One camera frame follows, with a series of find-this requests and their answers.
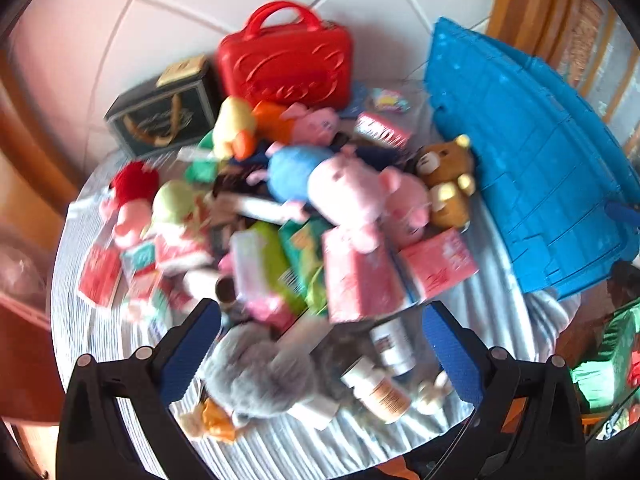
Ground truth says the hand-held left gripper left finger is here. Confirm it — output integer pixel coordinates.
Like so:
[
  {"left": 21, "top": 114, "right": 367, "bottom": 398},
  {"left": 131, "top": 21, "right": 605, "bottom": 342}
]
[{"left": 56, "top": 298, "right": 222, "bottom": 480}]

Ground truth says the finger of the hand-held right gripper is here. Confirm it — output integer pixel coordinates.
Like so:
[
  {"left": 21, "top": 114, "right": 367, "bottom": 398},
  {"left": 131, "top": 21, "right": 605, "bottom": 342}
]
[{"left": 604, "top": 200, "right": 640, "bottom": 228}]

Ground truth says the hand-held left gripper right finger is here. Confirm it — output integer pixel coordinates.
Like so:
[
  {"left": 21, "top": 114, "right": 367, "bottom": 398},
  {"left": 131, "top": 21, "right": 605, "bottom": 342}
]
[{"left": 422, "top": 301, "right": 587, "bottom": 480}]

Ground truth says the white doll yellow skirt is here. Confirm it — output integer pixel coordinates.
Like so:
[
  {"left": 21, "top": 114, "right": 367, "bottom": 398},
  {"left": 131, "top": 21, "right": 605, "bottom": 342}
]
[{"left": 177, "top": 395, "right": 238, "bottom": 443}]

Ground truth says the grey plush white head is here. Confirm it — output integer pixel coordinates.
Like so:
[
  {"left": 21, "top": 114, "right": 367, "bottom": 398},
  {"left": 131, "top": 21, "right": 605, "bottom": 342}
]
[{"left": 197, "top": 321, "right": 326, "bottom": 423}]

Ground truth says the pink roll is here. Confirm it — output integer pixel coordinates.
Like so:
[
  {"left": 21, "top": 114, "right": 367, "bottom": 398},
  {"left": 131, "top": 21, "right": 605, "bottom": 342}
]
[{"left": 214, "top": 254, "right": 241, "bottom": 307}]

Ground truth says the teal wet wipes pack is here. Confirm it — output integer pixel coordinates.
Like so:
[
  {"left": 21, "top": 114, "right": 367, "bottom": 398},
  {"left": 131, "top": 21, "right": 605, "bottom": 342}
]
[{"left": 121, "top": 239, "right": 162, "bottom": 286}]

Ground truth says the blue plastic crate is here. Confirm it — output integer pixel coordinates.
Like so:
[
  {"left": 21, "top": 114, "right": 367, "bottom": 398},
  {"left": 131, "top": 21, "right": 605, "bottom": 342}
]
[{"left": 424, "top": 16, "right": 640, "bottom": 301}]

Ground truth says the colourful candy pack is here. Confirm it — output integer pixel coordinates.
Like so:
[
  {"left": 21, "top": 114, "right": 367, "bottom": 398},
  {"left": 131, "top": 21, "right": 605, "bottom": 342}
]
[{"left": 125, "top": 285, "right": 173, "bottom": 326}]

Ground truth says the white pill bottle orange label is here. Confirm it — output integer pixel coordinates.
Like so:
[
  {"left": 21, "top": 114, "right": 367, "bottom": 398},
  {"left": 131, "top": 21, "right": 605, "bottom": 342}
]
[{"left": 340, "top": 357, "right": 413, "bottom": 423}]

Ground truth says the clear plastic box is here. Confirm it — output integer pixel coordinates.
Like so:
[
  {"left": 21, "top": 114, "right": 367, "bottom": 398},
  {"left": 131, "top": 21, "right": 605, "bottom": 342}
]
[{"left": 231, "top": 230, "right": 283, "bottom": 306}]

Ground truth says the white tube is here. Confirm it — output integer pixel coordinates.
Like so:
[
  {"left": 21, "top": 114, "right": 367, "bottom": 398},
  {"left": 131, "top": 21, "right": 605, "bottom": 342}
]
[{"left": 287, "top": 392, "right": 342, "bottom": 432}]

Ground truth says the green bag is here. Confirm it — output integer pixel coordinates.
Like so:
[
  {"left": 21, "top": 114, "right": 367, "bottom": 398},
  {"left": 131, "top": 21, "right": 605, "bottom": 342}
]
[{"left": 570, "top": 305, "right": 640, "bottom": 411}]

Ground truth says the light green round plush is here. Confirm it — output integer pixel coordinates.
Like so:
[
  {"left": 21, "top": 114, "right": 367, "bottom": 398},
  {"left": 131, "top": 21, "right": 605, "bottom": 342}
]
[{"left": 150, "top": 180, "right": 201, "bottom": 231}]

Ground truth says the small pink pig plush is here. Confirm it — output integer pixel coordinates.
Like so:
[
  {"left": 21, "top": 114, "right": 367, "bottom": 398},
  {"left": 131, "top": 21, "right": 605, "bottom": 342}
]
[{"left": 379, "top": 165, "right": 432, "bottom": 247}]

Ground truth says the black and white box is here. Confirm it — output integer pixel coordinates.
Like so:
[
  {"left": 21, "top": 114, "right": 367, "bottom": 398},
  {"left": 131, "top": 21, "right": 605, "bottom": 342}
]
[{"left": 212, "top": 167, "right": 311, "bottom": 223}]

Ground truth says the pink pig plush red dress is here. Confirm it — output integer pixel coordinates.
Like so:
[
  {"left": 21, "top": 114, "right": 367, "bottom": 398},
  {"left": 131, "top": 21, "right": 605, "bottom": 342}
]
[{"left": 100, "top": 161, "right": 161, "bottom": 248}]

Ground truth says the brown bear plush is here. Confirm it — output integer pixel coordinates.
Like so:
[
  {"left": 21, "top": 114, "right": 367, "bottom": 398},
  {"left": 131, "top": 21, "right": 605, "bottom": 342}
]
[{"left": 415, "top": 135, "right": 478, "bottom": 231}]

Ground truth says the pink plastic bag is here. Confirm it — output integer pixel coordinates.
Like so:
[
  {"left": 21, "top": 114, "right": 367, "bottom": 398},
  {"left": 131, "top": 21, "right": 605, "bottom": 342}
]
[{"left": 0, "top": 240, "right": 56, "bottom": 306}]

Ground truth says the pink pig plush blue body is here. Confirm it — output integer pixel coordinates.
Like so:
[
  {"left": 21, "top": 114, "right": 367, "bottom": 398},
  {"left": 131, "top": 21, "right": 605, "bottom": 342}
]
[{"left": 248, "top": 144, "right": 388, "bottom": 254}]

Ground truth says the yellow duck plush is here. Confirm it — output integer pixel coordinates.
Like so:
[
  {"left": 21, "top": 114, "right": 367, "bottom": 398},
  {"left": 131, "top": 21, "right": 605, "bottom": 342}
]
[{"left": 212, "top": 96, "right": 258, "bottom": 161}]

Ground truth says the pink patterned box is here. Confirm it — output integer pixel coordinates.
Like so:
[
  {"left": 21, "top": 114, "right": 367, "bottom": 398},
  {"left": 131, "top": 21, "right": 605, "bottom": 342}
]
[{"left": 354, "top": 111, "right": 413, "bottom": 148}]

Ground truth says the black gift box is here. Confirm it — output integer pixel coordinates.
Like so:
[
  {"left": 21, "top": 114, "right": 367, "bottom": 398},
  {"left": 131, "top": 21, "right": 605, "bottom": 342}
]
[{"left": 104, "top": 72, "right": 221, "bottom": 158}]

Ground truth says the pink pig plush orange dress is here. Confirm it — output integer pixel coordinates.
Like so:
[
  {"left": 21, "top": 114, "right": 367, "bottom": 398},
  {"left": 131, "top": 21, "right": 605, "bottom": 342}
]
[{"left": 251, "top": 101, "right": 341, "bottom": 147}]

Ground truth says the colourful small packet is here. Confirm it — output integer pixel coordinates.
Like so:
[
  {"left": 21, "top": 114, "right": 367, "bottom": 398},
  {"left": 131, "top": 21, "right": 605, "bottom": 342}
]
[{"left": 367, "top": 87, "right": 413, "bottom": 113}]

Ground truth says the small gold box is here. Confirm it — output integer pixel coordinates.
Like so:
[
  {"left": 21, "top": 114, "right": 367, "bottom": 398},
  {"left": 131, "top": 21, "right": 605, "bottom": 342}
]
[{"left": 156, "top": 55, "right": 208, "bottom": 87}]

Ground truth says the red toy suitcase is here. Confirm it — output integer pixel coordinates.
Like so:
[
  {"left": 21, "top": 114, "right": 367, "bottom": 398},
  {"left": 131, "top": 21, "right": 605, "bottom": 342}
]
[{"left": 216, "top": 1, "right": 355, "bottom": 111}]

